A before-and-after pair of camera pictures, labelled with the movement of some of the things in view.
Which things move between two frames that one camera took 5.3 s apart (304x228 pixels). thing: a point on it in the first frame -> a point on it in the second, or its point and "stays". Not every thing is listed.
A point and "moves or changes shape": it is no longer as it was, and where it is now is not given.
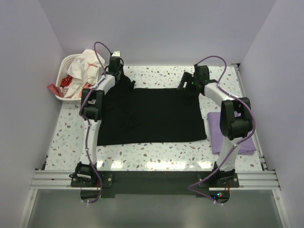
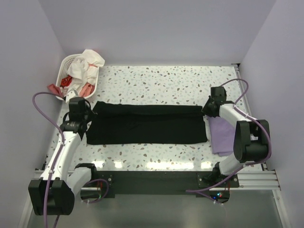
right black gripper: (187, 77) -> (204, 109)
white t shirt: (85, 70) stays
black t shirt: (132, 115) moves or changes shape
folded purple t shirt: (247, 144) stays
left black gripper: (121, 67) -> (91, 113)
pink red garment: (65, 81) stays
